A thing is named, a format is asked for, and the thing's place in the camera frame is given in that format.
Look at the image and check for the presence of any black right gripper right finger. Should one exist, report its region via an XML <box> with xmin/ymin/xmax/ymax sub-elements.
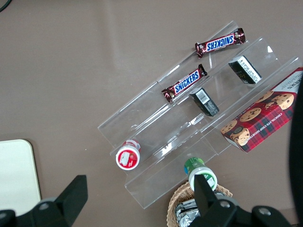
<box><xmin>189</xmin><ymin>174</ymin><xmax>293</xmax><ymax>227</ymax></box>

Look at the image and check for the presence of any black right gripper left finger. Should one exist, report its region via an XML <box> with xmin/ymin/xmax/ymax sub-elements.
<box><xmin>0</xmin><ymin>175</ymin><xmax>89</xmax><ymax>227</ymax></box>

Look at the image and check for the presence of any oval wicker basket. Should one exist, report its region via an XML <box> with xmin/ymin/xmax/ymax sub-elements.
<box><xmin>167</xmin><ymin>181</ymin><xmax>234</xmax><ymax>227</ymax></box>

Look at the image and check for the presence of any beige plastic tray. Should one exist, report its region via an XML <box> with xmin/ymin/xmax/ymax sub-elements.
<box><xmin>0</xmin><ymin>139</ymin><xmax>42</xmax><ymax>217</ymax></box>

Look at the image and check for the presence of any silver foil packet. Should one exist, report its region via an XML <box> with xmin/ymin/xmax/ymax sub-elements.
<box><xmin>174</xmin><ymin>198</ymin><xmax>228</xmax><ymax>227</ymax></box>

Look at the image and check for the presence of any green yogurt cup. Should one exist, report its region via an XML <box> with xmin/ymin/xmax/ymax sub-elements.
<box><xmin>184</xmin><ymin>157</ymin><xmax>218</xmax><ymax>192</ymax></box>

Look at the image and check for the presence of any red strawberry yogurt cup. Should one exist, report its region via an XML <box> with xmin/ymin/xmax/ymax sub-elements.
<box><xmin>115</xmin><ymin>139</ymin><xmax>142</xmax><ymax>171</ymax></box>

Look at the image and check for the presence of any clear acrylic stepped stand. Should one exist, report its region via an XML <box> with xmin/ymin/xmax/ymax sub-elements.
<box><xmin>97</xmin><ymin>20</ymin><xmax>303</xmax><ymax>209</ymax></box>

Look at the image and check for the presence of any red tartan cookie box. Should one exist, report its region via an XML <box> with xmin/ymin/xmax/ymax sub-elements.
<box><xmin>220</xmin><ymin>67</ymin><xmax>303</xmax><ymax>154</ymax></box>

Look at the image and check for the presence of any small black box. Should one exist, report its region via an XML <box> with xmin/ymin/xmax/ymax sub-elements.
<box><xmin>189</xmin><ymin>87</ymin><xmax>220</xmax><ymax>117</ymax></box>
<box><xmin>228</xmin><ymin>55</ymin><xmax>263</xmax><ymax>85</ymax></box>

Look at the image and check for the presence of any brown Snickers bar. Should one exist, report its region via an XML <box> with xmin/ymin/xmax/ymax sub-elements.
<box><xmin>161</xmin><ymin>63</ymin><xmax>208</xmax><ymax>103</ymax></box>
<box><xmin>195</xmin><ymin>27</ymin><xmax>246</xmax><ymax>59</ymax></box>

